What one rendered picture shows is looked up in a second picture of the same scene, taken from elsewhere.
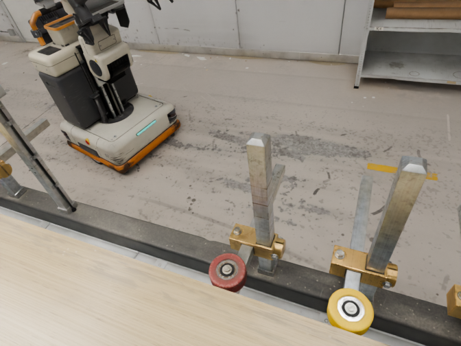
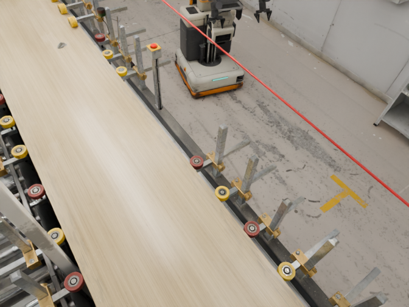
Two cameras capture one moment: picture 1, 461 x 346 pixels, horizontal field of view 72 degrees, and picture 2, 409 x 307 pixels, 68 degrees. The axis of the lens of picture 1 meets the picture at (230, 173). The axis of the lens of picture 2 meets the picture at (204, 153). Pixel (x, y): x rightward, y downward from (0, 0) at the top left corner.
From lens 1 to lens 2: 1.07 m
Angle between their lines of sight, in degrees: 17
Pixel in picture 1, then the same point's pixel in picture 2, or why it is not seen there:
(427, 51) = not seen: outside the picture
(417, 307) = (255, 217)
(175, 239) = (190, 144)
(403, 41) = not seen: outside the picture
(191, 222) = (211, 145)
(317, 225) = (274, 187)
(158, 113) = (231, 73)
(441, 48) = not seen: outside the picture
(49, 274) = (143, 129)
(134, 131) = (212, 77)
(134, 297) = (165, 151)
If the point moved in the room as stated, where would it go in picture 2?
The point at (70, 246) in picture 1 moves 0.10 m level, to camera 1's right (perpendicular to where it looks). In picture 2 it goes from (154, 123) to (168, 130)
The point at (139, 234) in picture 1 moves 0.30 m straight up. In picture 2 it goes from (179, 134) to (178, 103)
